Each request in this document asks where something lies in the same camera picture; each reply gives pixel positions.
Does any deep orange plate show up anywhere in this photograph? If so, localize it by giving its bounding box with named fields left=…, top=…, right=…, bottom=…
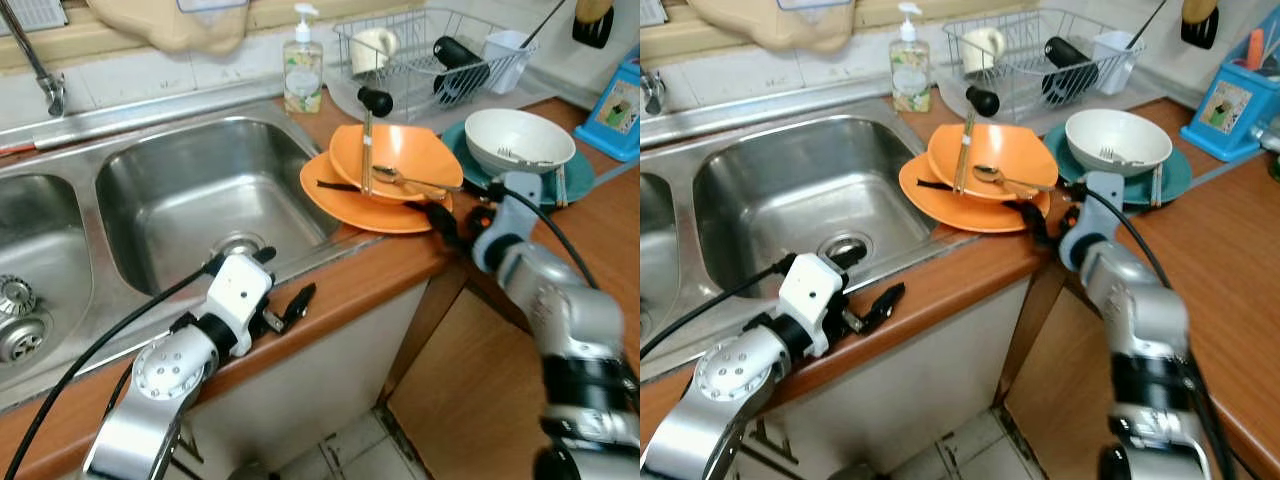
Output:
left=328, top=122, right=466, bottom=206
left=926, top=122, right=1059, bottom=204

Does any round metal sink drain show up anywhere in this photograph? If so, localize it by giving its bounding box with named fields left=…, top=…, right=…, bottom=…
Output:
left=818, top=233, right=874, bottom=263
left=0, top=315, right=51, bottom=366
left=212, top=232, right=269, bottom=263

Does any metal spoon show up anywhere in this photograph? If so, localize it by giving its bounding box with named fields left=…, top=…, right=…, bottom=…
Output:
left=372, top=164, right=463, bottom=199
left=972, top=163, right=1056, bottom=198

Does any white cabinet door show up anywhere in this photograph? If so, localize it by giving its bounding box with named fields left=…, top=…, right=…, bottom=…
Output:
left=180, top=280, right=431, bottom=480
left=780, top=280, right=1031, bottom=480

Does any stainless steel sink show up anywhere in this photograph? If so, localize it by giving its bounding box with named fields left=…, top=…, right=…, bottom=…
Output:
left=640, top=75, right=1046, bottom=386
left=0, top=75, right=446, bottom=416

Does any flat orange plate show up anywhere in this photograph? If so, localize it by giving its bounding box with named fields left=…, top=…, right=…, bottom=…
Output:
left=898, top=152, right=1051, bottom=235
left=300, top=150, right=453, bottom=236

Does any translucent drying mat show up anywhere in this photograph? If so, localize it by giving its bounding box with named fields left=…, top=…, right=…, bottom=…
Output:
left=935, top=75, right=1133, bottom=127
left=325, top=75, right=523, bottom=127

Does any white bowl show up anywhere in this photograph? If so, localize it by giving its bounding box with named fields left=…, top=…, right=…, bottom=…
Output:
left=1064, top=108, right=1174, bottom=178
left=464, top=108, right=577, bottom=178

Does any teal plate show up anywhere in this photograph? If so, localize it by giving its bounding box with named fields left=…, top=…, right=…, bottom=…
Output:
left=440, top=118, right=598, bottom=209
left=1043, top=120, right=1193, bottom=209

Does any black bottle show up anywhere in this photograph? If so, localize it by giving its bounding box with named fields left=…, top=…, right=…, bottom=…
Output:
left=432, top=36, right=493, bottom=106
left=1042, top=36, right=1101, bottom=106

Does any brown wooden cabinet door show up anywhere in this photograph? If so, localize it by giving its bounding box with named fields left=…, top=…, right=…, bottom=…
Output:
left=1005, top=290, right=1131, bottom=480
left=385, top=290, right=561, bottom=480

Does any cream mug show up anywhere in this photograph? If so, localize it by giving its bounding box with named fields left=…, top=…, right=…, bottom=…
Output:
left=962, top=27, right=1008, bottom=77
left=350, top=27, right=399, bottom=77

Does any blue box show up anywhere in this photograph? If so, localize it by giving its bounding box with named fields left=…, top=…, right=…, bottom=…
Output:
left=1180, top=55, right=1280, bottom=163
left=573, top=45, right=641, bottom=163

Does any floral soap pump bottle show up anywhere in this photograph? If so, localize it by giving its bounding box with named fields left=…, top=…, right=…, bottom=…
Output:
left=283, top=3, right=324, bottom=115
left=890, top=3, right=933, bottom=114

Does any white utensil holder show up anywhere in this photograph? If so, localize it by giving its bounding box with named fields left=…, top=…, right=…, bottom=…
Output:
left=1090, top=30, right=1146, bottom=96
left=483, top=30, right=536, bottom=96

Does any metal faucet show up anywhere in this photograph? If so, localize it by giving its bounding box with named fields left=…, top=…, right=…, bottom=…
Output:
left=640, top=65, right=668, bottom=116
left=0, top=0, right=67, bottom=118

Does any black and yellow utensil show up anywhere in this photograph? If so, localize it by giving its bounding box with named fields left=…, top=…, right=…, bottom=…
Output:
left=1180, top=0, right=1221, bottom=51
left=572, top=0, right=615, bottom=50

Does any beige bag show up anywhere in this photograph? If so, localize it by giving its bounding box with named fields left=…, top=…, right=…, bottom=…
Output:
left=85, top=0, right=251, bottom=56
left=688, top=0, right=856, bottom=56

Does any metal sink strainer basket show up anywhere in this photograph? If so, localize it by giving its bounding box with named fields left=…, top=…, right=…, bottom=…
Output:
left=0, top=275, right=38, bottom=319

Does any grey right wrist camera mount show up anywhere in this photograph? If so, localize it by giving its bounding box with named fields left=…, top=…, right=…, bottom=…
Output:
left=1058, top=170, right=1127, bottom=271
left=472, top=172, right=546, bottom=265

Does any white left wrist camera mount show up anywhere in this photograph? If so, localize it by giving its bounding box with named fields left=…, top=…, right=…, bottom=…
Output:
left=775, top=252, right=851, bottom=331
left=205, top=252, right=277, bottom=331

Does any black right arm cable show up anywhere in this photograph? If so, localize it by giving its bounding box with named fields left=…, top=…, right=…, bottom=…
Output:
left=1072, top=180, right=1251, bottom=480
left=487, top=178, right=601, bottom=291

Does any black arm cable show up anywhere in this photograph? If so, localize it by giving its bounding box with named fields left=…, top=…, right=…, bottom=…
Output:
left=487, top=178, right=601, bottom=291
left=3, top=252, right=229, bottom=480
left=1072, top=180, right=1251, bottom=480
left=640, top=258, right=793, bottom=361

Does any white wire dish rack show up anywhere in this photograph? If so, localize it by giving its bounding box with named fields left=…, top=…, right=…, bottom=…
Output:
left=333, top=8, right=539, bottom=123
left=942, top=8, right=1149, bottom=123

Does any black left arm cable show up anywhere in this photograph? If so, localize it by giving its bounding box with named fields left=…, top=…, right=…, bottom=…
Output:
left=640, top=258, right=793, bottom=361
left=3, top=252, right=229, bottom=480

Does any black utensil handle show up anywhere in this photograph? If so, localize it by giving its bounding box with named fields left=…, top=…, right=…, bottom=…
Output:
left=520, top=0, right=573, bottom=49
left=1128, top=0, right=1169, bottom=49

